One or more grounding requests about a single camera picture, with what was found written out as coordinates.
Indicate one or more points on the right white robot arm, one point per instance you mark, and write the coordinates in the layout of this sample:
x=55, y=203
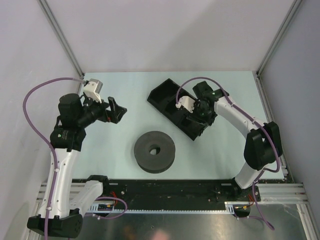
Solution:
x=263, y=146

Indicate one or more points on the right aluminium frame post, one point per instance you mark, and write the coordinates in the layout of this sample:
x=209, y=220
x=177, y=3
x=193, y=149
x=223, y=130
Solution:
x=289, y=17

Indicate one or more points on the left aluminium frame post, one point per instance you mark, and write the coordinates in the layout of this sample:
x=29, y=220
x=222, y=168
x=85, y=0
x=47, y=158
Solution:
x=53, y=22

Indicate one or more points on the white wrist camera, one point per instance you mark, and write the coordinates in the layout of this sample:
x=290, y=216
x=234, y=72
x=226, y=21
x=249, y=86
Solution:
x=187, y=103
x=92, y=90

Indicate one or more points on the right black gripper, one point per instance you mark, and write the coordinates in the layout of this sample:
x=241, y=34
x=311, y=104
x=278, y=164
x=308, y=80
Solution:
x=195, y=117

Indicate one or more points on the aluminium frame post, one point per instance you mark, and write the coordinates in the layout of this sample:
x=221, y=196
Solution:
x=53, y=22
x=289, y=17

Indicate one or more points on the black compartment tray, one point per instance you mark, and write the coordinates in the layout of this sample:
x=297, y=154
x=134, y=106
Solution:
x=163, y=98

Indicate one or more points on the black cable spool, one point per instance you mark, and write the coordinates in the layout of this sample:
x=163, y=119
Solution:
x=154, y=152

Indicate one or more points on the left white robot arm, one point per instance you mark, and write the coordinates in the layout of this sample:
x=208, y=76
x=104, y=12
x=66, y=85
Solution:
x=59, y=215

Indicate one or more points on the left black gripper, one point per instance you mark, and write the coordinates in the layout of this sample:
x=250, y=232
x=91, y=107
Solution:
x=116, y=111

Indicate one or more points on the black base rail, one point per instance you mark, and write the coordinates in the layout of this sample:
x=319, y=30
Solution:
x=176, y=194

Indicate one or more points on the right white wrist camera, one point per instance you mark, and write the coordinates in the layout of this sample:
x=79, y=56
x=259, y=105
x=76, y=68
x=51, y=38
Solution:
x=187, y=103

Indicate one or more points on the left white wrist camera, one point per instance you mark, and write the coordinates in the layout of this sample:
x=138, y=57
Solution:
x=92, y=90

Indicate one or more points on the aluminium frame rail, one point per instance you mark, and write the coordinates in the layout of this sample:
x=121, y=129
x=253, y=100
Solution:
x=292, y=196

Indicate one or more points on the grey slotted cable duct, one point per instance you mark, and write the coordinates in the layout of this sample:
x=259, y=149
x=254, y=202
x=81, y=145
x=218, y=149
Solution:
x=227, y=209

